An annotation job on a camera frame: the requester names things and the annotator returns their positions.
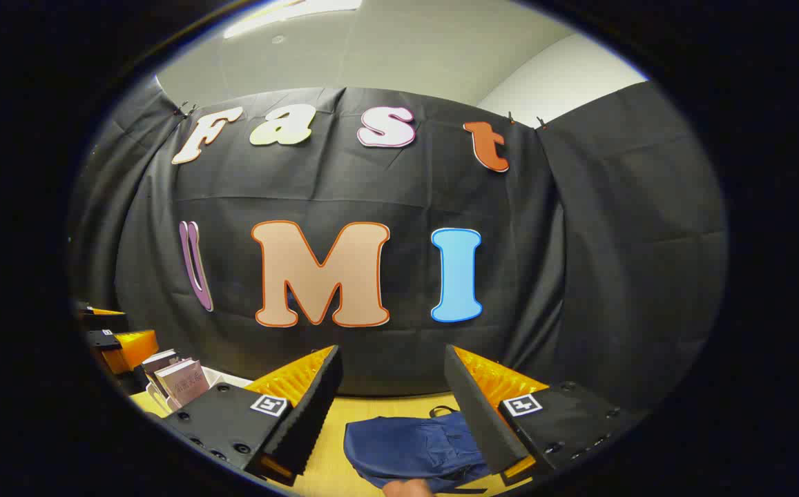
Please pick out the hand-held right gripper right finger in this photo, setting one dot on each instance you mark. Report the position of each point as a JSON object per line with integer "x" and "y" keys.
{"x": 482, "y": 421}

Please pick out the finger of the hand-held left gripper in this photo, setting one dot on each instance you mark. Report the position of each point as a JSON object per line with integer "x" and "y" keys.
{"x": 106, "y": 319}
{"x": 133, "y": 345}

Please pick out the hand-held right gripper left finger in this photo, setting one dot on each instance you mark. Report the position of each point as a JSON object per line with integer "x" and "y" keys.
{"x": 316, "y": 407}

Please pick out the pink book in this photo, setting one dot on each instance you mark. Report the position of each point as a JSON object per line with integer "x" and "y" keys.
{"x": 184, "y": 383}

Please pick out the blue schoolbag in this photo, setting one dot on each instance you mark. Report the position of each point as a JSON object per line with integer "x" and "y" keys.
{"x": 406, "y": 442}

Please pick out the black backdrop cloth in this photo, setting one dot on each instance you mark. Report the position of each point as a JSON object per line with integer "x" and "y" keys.
{"x": 371, "y": 179}

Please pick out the ceiling light panel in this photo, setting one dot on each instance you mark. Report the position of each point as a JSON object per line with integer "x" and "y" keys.
{"x": 289, "y": 15}

